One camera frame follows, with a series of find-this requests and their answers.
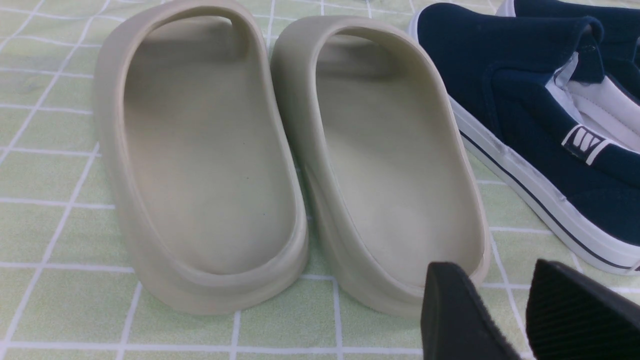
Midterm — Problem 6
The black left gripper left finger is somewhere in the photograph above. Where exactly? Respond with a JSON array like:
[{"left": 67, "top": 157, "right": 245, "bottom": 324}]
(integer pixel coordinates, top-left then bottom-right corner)
[{"left": 420, "top": 262, "right": 521, "bottom": 360}]

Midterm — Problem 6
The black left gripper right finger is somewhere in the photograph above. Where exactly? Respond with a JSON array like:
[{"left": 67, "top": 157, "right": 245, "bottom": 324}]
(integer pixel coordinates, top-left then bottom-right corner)
[{"left": 525, "top": 259, "right": 640, "bottom": 360}]

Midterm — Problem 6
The beige foam slide right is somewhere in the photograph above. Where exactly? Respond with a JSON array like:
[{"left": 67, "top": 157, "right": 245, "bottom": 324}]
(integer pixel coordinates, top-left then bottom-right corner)
[{"left": 270, "top": 15, "right": 490, "bottom": 319}]

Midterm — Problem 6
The beige foam slide left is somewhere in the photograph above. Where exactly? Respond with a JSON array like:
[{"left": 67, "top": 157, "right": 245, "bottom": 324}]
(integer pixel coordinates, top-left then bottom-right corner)
[{"left": 93, "top": 0, "right": 309, "bottom": 315}]

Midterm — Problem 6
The beige foam slide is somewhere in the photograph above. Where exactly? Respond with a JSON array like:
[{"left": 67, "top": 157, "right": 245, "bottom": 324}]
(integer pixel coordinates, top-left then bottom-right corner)
[
  {"left": 270, "top": 15, "right": 490, "bottom": 319},
  {"left": 93, "top": 0, "right": 309, "bottom": 315}
]

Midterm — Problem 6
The navy slip-on canvas shoe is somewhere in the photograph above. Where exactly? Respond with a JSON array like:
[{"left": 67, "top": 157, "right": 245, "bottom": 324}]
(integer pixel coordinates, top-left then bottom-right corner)
[{"left": 408, "top": 2, "right": 640, "bottom": 276}]

